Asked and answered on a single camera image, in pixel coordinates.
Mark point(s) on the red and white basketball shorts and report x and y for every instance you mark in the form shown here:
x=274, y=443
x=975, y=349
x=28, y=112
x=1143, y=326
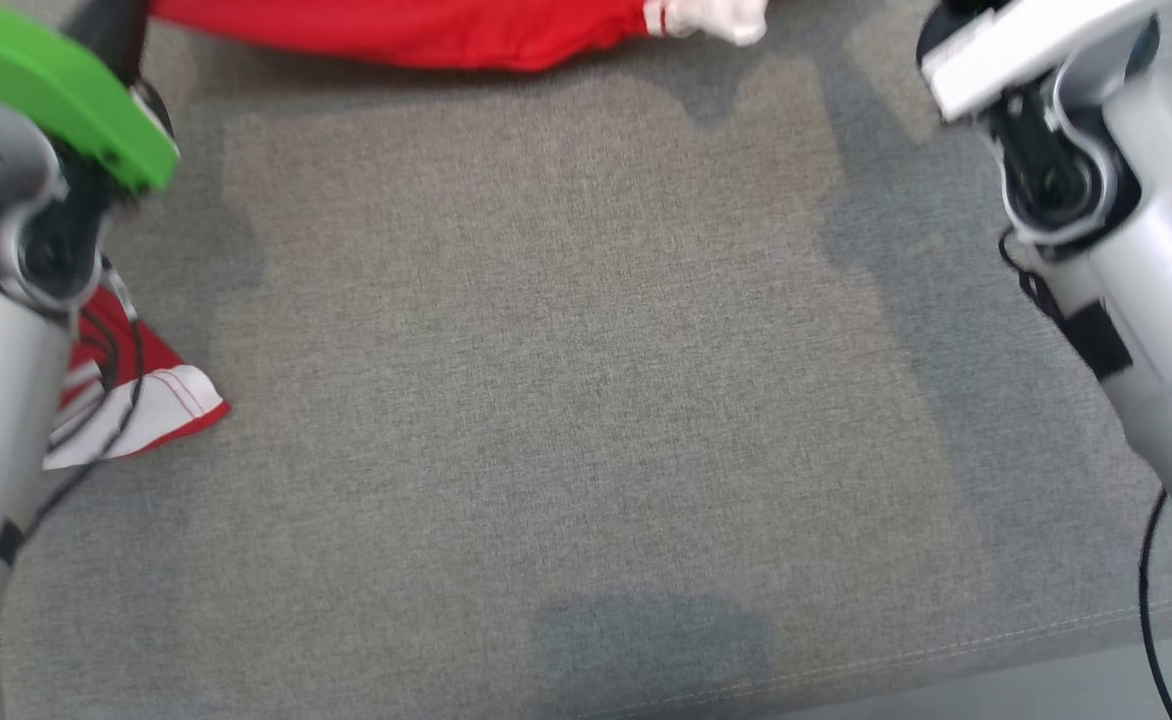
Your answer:
x=171, y=400

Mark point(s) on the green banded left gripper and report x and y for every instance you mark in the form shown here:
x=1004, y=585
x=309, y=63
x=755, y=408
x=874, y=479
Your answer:
x=66, y=100

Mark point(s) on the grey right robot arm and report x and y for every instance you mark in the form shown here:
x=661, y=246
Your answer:
x=1166, y=250

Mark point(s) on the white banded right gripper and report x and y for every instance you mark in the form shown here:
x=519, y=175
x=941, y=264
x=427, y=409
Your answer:
x=1026, y=45

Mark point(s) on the red number 23 basketball jersey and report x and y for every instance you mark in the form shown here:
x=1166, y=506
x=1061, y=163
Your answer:
x=396, y=35

